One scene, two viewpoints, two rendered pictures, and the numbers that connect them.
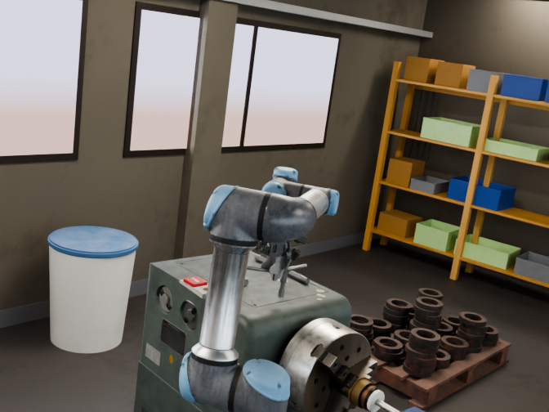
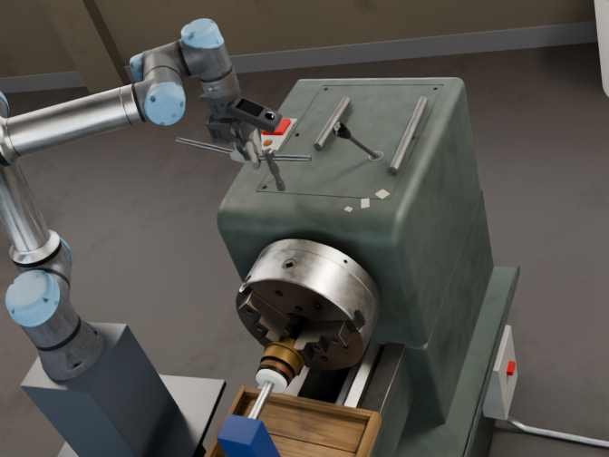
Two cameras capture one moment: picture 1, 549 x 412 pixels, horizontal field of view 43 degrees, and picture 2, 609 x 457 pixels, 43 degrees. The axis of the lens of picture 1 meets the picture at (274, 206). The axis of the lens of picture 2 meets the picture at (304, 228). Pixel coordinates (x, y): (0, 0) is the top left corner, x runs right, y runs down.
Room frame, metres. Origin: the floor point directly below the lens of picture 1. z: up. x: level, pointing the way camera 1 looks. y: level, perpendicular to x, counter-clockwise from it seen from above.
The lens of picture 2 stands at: (1.87, -1.49, 2.35)
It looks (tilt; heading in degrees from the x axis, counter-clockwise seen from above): 40 degrees down; 79
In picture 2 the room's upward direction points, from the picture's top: 20 degrees counter-clockwise
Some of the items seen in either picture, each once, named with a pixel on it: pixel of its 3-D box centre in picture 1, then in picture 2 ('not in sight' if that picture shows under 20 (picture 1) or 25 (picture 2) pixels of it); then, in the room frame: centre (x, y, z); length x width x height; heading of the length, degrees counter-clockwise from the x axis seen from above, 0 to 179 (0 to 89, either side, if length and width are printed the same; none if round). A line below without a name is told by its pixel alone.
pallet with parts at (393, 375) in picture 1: (424, 331); not in sight; (4.60, -1.17, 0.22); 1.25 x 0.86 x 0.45; 136
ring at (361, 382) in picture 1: (362, 392); (281, 361); (1.94, -0.35, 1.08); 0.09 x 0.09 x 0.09; 44
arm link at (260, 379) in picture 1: (261, 392); (41, 306); (1.52, -0.03, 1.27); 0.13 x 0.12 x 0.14; 78
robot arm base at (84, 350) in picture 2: not in sight; (64, 341); (1.52, -0.04, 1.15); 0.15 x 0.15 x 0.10
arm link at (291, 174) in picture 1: (283, 185); (205, 50); (2.08, -0.02, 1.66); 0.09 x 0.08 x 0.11; 168
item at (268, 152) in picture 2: (283, 280); (275, 170); (2.12, -0.06, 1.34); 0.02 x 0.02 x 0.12
